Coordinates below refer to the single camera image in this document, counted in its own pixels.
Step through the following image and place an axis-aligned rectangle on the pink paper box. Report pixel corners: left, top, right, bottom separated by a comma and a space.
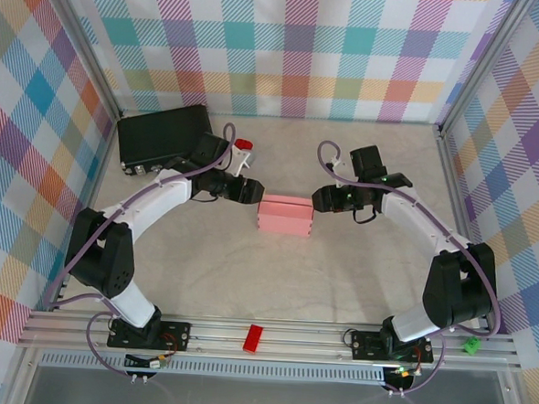
256, 193, 315, 239

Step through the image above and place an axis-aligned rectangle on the black carrying case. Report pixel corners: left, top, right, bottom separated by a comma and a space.
114, 100, 217, 182

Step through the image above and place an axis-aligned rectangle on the long red toy brick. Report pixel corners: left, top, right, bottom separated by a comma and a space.
241, 322, 266, 353

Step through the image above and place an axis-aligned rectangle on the black connector board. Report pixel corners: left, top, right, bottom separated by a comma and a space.
122, 352, 171, 385
381, 364, 418, 396

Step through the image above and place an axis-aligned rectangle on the green toy block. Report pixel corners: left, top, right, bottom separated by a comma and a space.
460, 335, 481, 356

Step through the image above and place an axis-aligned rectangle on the grey metal sheet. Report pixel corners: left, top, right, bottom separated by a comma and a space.
5, 341, 525, 404

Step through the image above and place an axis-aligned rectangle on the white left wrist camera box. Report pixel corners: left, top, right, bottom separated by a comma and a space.
227, 146, 259, 178

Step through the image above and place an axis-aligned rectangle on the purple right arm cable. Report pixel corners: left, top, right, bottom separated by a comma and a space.
302, 140, 512, 403

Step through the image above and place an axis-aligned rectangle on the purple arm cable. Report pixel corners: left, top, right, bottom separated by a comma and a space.
302, 140, 512, 403
38, 112, 238, 386

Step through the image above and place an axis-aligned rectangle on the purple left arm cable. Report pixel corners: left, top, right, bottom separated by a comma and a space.
38, 112, 238, 386

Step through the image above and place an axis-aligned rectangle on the wide aluminium base rail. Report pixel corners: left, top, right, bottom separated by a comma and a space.
16, 304, 526, 379

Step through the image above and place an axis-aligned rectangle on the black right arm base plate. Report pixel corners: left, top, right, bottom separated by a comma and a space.
349, 328, 436, 365

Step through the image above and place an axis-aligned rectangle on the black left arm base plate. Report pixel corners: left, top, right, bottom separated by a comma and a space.
107, 316, 194, 353

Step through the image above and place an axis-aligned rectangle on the grey slotted cable duct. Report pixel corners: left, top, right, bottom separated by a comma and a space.
38, 350, 386, 389

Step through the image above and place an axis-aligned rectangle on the aluminium frame post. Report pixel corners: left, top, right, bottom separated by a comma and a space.
436, 0, 539, 141
25, 0, 130, 119

